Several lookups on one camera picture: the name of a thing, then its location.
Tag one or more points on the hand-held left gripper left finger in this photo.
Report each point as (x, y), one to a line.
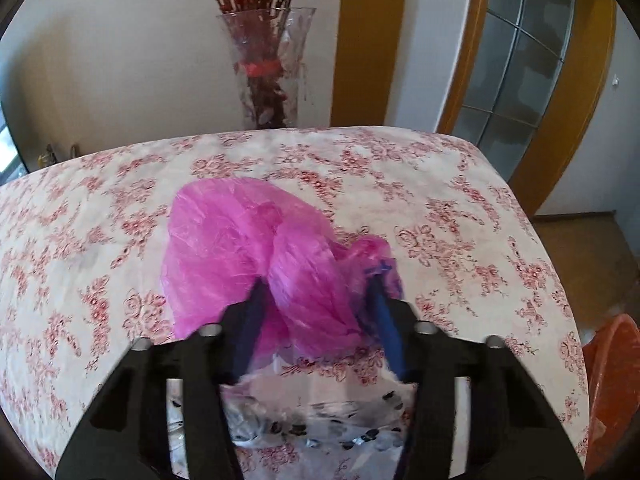
(250, 320)

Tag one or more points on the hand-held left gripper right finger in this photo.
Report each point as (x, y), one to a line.
(389, 322)

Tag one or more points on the pink plastic bag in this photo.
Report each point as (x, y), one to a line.
(230, 240)

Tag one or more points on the orange chair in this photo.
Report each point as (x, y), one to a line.
(610, 385)

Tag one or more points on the clear spotted plastic bag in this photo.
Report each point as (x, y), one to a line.
(310, 410)

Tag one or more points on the floral tablecloth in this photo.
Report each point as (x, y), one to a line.
(450, 185)

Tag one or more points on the glass vase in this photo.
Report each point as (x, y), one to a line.
(260, 60)

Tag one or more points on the small dark figurines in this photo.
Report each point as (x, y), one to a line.
(47, 155)

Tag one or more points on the frosted glass sliding door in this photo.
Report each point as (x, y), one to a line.
(515, 60)

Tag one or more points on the wooden door frame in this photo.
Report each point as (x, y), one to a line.
(370, 35)

